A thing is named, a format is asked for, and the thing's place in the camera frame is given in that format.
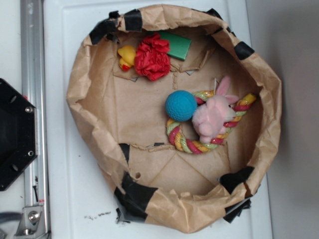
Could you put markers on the yellow rubber duck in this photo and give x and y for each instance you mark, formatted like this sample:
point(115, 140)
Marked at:
point(127, 54)

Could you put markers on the blue rubber ball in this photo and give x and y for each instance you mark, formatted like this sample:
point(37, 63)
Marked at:
point(180, 105)

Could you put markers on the aluminium extrusion rail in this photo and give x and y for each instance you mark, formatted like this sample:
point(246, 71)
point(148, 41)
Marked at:
point(36, 187)

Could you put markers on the green rectangular block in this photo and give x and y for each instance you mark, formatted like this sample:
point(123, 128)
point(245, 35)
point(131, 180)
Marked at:
point(179, 45)

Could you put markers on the pink plush bunny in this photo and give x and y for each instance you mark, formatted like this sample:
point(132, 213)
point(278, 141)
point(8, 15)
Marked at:
point(209, 118)

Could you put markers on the brown paper bag bin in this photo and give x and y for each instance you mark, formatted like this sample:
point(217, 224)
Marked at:
point(121, 117)

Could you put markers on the metal corner bracket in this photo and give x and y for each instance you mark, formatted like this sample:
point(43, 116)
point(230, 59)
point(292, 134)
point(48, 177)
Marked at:
point(31, 225)

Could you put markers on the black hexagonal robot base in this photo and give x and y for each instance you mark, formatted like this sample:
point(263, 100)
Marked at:
point(17, 134)

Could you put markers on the red paper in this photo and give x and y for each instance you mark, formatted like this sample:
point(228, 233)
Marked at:
point(152, 58)

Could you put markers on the multicolour rope ring toy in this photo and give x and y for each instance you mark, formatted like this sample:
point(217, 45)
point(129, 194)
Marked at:
point(177, 138)

